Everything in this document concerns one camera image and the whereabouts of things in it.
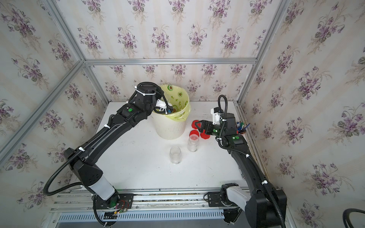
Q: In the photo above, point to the green avocado print bag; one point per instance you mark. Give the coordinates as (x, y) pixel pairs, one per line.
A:
(177, 97)

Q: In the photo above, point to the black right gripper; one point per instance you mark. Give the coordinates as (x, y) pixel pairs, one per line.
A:
(209, 124)

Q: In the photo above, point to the glass tea jar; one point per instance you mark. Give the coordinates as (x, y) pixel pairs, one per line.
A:
(175, 155)

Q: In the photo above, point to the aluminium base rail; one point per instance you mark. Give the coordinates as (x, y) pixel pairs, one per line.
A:
(77, 206)

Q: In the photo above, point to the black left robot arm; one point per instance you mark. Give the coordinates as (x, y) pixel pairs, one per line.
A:
(82, 161)

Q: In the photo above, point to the pens in cup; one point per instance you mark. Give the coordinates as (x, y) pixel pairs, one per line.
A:
(241, 127)

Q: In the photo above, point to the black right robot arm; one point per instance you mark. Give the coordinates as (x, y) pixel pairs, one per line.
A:
(264, 206)

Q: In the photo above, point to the aluminium frame bars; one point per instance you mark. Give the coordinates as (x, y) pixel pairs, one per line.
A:
(85, 64)

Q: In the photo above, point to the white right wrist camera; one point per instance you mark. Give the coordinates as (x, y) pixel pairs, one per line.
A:
(216, 114)

